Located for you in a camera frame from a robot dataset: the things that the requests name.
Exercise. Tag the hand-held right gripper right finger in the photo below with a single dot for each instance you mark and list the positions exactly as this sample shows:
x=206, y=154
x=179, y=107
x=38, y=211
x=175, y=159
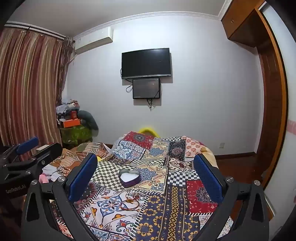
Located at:
x=208, y=183

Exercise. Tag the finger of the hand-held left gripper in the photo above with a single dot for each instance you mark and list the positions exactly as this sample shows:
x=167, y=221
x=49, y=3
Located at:
x=27, y=143
x=49, y=153

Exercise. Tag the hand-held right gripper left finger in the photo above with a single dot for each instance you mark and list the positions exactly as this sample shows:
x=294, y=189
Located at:
x=83, y=179

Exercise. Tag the purple heart-shaped tin box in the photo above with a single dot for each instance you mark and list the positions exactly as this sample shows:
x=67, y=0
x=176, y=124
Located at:
x=130, y=183

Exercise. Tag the pink cloth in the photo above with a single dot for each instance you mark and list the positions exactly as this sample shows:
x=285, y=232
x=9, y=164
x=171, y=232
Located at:
x=45, y=179

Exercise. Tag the yellow cloth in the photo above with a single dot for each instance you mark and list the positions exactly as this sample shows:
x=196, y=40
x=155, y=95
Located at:
x=99, y=158

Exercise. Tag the orange patterned quilt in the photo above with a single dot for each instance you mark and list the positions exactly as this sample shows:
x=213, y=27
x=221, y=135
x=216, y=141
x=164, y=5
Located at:
x=76, y=153

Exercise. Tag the orange flat box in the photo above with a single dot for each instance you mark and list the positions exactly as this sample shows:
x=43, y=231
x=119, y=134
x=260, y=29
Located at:
x=71, y=123

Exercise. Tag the small red box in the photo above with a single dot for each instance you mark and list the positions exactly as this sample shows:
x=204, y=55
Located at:
x=74, y=115

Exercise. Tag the patchwork printed blanket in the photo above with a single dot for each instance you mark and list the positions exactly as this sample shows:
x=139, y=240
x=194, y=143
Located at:
x=161, y=185

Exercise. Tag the pile of clutter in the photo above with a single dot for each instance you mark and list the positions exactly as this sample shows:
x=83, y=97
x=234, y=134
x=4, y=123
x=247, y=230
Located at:
x=66, y=109

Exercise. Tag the striped red curtain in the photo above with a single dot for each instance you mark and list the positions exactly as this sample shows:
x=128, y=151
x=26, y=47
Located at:
x=30, y=88

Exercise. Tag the yellow plastic object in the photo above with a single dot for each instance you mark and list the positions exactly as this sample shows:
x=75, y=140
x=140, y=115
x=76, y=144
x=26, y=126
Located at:
x=148, y=130

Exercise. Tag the brown wooden wardrobe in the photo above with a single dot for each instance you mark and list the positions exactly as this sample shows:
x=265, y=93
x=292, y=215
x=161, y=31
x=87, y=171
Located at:
x=268, y=92

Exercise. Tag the white air conditioner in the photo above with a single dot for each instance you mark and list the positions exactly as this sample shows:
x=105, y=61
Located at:
x=92, y=39

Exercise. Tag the white door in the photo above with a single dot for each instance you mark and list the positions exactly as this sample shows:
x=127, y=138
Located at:
x=283, y=69

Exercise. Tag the small black wall monitor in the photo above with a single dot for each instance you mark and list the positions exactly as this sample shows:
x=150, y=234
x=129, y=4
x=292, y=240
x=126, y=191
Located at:
x=146, y=88

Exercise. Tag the white curtain rail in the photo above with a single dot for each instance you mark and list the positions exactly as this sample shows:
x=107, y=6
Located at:
x=34, y=29

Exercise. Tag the black wall television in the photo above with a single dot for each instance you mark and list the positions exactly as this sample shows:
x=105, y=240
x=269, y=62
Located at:
x=146, y=63

